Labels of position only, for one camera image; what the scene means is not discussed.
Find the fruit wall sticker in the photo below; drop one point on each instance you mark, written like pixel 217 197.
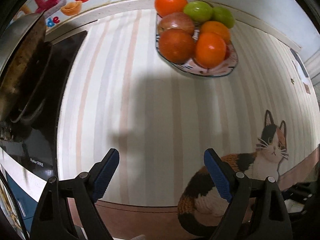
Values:
pixel 52 10

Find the green apple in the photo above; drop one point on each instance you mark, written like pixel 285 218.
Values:
pixel 198 11
pixel 224 16

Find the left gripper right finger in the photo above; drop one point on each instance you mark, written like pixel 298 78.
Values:
pixel 256 208

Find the striped cat table mat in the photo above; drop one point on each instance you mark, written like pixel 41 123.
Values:
pixel 121 94

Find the floral oval plate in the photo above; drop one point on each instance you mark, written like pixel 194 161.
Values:
pixel 195 37

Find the orange with stem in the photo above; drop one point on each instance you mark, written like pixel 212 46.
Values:
pixel 167 7

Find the small orange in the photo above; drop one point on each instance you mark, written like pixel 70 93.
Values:
pixel 218 28

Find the steel wok pan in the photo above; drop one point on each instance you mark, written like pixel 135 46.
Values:
pixel 19 43

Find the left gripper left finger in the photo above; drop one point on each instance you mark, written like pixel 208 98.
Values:
pixel 53 219

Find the red apple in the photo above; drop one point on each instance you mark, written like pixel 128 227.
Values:
pixel 176 20

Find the black gas stove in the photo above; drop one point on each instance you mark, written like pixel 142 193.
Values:
pixel 29 134

